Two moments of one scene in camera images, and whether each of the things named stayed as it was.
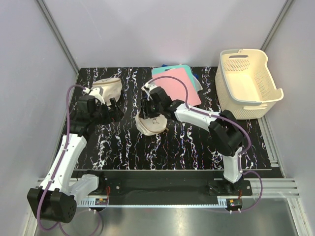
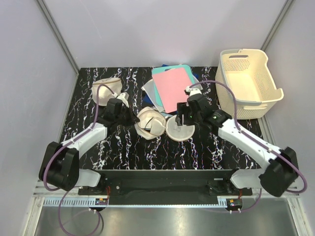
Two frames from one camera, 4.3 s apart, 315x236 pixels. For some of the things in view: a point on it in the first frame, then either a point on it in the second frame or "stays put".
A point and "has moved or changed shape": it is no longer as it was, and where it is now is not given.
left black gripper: [116, 114] -> [133, 118]
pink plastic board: [175, 89] stays put
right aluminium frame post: [276, 24] stays put
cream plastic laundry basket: [244, 84] stays put
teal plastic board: [158, 70] stays put
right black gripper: [144, 111] -> [182, 109]
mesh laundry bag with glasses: [151, 126] has moved or changed shape
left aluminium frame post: [58, 34] stays put
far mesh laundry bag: [112, 88] stays put
